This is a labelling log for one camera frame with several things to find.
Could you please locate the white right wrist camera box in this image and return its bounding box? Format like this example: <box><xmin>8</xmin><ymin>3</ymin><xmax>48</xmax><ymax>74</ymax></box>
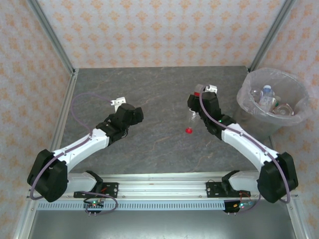
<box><xmin>203</xmin><ymin>84</ymin><xmax>219</xmax><ymax>95</ymax></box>

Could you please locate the grey plastic bin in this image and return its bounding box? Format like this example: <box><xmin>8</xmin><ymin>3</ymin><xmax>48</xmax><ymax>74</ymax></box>
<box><xmin>236</xmin><ymin>68</ymin><xmax>310</xmax><ymax>140</ymax></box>

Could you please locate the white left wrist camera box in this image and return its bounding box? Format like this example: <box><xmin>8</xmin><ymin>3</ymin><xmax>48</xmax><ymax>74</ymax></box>
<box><xmin>111</xmin><ymin>97</ymin><xmax>125</xmax><ymax>113</ymax></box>

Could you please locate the red cap red label bottle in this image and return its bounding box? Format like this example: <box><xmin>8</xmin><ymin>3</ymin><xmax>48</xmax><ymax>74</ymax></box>
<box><xmin>184</xmin><ymin>84</ymin><xmax>204</xmax><ymax>134</ymax></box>

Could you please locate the grey metal panel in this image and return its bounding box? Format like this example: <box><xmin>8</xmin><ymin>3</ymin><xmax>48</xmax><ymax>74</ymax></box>
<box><xmin>26</xmin><ymin>209</ymin><xmax>299</xmax><ymax>239</ymax></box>

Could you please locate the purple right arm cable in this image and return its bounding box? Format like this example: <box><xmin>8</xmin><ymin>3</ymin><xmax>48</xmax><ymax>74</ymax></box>
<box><xmin>199</xmin><ymin>86</ymin><xmax>291</xmax><ymax>215</ymax></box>

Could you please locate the small controller board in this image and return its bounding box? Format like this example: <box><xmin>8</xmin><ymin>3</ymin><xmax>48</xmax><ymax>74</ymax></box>
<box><xmin>223</xmin><ymin>199</ymin><xmax>255</xmax><ymax>215</ymax></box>
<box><xmin>83</xmin><ymin>198</ymin><xmax>105</xmax><ymax>215</ymax></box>

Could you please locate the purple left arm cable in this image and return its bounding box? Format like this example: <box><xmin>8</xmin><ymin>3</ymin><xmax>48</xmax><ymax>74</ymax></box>
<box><xmin>29</xmin><ymin>92</ymin><xmax>119</xmax><ymax>216</ymax></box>

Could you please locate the blue cap plastic bottle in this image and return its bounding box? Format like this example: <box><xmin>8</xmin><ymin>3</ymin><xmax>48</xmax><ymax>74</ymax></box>
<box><xmin>259</xmin><ymin>85</ymin><xmax>275</xmax><ymax>107</ymax></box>

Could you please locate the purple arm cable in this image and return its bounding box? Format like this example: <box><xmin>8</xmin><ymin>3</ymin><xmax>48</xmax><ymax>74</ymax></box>
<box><xmin>199</xmin><ymin>86</ymin><xmax>291</xmax><ymax>215</ymax></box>
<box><xmin>29</xmin><ymin>92</ymin><xmax>119</xmax><ymax>216</ymax></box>

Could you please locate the aluminium frame post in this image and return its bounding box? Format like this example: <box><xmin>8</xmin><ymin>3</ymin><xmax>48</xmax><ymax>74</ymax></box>
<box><xmin>26</xmin><ymin>0</ymin><xmax>77</xmax><ymax>75</ymax></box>
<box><xmin>248</xmin><ymin>0</ymin><xmax>297</xmax><ymax>73</ymax></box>

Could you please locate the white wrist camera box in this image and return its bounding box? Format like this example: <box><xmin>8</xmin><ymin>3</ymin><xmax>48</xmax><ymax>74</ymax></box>
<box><xmin>111</xmin><ymin>97</ymin><xmax>125</xmax><ymax>113</ymax></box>
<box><xmin>203</xmin><ymin>84</ymin><xmax>219</xmax><ymax>95</ymax></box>

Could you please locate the white trash bin with liner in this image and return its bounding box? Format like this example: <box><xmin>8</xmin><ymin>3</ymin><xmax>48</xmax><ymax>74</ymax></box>
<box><xmin>236</xmin><ymin>67</ymin><xmax>314</xmax><ymax>125</ymax></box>

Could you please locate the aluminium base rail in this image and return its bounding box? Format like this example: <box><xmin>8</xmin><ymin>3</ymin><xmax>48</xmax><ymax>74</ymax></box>
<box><xmin>26</xmin><ymin>174</ymin><xmax>300</xmax><ymax>200</ymax></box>

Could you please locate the grey slotted cable duct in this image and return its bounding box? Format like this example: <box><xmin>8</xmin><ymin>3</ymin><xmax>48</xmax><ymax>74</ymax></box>
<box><xmin>36</xmin><ymin>201</ymin><xmax>226</xmax><ymax>211</ymax></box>

